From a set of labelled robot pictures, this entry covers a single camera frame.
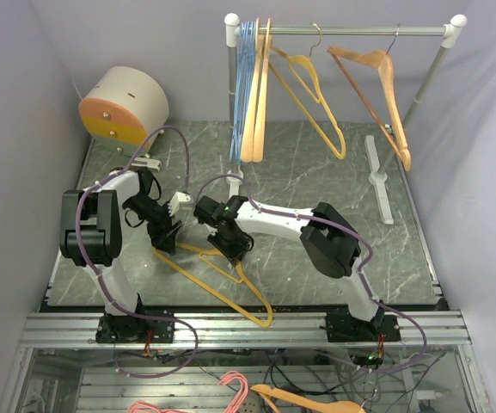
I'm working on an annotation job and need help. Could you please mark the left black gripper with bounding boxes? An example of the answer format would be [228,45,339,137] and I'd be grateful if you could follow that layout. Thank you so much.
[125,194,183,256]

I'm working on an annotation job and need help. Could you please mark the yellow plastic hanger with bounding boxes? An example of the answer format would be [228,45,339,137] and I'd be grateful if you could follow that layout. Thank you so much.
[152,243,274,329]
[269,22,346,160]

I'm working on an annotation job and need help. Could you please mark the beige plastic hanger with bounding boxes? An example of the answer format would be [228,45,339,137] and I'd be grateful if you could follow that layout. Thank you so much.
[241,18,261,163]
[252,19,272,163]

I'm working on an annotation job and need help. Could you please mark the brown wooden hanger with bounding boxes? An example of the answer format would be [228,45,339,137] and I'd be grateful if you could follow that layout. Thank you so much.
[327,46,412,171]

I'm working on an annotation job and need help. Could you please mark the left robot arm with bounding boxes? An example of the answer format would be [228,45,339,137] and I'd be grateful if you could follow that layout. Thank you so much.
[59,168,181,343]

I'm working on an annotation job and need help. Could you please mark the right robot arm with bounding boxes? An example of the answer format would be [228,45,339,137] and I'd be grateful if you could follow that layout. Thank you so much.
[193,195,384,341]

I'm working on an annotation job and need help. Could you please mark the small white plastic clip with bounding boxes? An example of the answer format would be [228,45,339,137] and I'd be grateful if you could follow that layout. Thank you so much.
[132,157,162,172]

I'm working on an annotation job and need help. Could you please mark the beige round drawer cabinet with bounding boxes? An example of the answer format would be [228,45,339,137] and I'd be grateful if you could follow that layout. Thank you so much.
[78,66,169,156]

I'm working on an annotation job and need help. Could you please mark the orange wooden hanger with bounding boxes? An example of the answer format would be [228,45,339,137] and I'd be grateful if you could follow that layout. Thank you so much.
[250,384,365,413]

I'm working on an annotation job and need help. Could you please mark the pink plastic hanger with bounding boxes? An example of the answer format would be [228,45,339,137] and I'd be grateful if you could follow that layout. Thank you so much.
[127,370,251,413]

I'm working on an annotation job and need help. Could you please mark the metal clothes rack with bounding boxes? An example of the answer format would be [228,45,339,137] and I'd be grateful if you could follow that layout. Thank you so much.
[229,15,468,225]

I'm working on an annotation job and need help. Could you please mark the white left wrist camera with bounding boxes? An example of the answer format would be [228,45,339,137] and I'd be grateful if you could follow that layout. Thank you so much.
[168,192,193,217]

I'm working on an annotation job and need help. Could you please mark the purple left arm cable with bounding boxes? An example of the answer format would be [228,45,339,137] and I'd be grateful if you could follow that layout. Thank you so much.
[75,125,201,379]

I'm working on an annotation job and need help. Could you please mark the aluminium frame rail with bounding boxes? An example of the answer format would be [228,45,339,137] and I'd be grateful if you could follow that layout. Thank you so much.
[19,311,471,350]

